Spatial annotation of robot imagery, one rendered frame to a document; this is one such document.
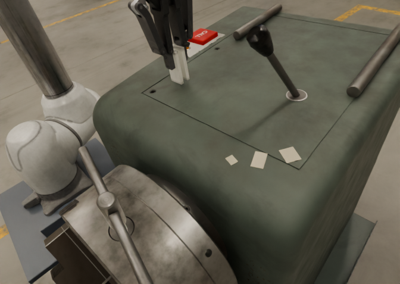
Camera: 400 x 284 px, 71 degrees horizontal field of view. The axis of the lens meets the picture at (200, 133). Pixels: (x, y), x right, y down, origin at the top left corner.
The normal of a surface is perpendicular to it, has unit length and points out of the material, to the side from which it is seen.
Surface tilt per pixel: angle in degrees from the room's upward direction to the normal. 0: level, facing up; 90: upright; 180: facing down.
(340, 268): 0
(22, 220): 0
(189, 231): 37
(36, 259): 0
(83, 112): 82
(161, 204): 16
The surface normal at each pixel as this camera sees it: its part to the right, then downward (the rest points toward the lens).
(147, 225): 0.11, -0.57
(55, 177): 0.64, 0.49
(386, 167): -0.13, -0.72
